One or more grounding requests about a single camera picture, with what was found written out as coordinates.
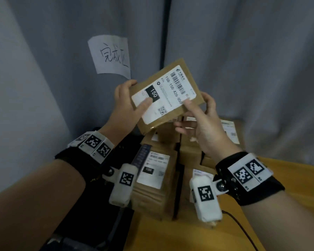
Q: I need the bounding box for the person's left forearm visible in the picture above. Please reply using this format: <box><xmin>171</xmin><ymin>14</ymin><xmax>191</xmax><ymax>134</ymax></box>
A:
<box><xmin>0</xmin><ymin>159</ymin><xmax>87</xmax><ymax>251</ymax></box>

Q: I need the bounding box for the black plastic crate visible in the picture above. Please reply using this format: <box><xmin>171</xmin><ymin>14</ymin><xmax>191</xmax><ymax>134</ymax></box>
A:
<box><xmin>39</xmin><ymin>128</ymin><xmax>136</xmax><ymax>251</ymax></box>

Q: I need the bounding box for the person's right hand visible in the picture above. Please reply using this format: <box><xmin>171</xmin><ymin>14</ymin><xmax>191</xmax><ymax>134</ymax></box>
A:
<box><xmin>173</xmin><ymin>92</ymin><xmax>242</xmax><ymax>161</ymax></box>

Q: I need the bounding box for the black camera cable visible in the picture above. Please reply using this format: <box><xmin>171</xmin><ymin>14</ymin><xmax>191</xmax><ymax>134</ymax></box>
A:
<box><xmin>221</xmin><ymin>210</ymin><xmax>260</xmax><ymax>251</ymax></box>

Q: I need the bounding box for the white paper sheet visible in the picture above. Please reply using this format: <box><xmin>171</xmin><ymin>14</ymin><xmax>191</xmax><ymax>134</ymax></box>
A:
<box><xmin>88</xmin><ymin>35</ymin><xmax>132</xmax><ymax>79</ymax></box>

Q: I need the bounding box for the black wristband with marker tags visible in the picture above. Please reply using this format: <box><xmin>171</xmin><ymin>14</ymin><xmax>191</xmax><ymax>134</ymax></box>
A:
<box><xmin>55</xmin><ymin>130</ymin><xmax>115</xmax><ymax>183</ymax></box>
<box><xmin>215</xmin><ymin>151</ymin><xmax>286</xmax><ymax>206</ymax></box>

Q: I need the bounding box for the person's left hand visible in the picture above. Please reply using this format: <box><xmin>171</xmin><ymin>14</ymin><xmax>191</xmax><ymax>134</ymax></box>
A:
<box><xmin>98</xmin><ymin>79</ymin><xmax>154</xmax><ymax>148</ymax></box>

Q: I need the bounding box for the taped parcel labelled 150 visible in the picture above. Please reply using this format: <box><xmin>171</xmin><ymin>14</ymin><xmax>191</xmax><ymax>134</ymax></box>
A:
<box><xmin>130</xmin><ymin>143</ymin><xmax>179</xmax><ymax>221</ymax></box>

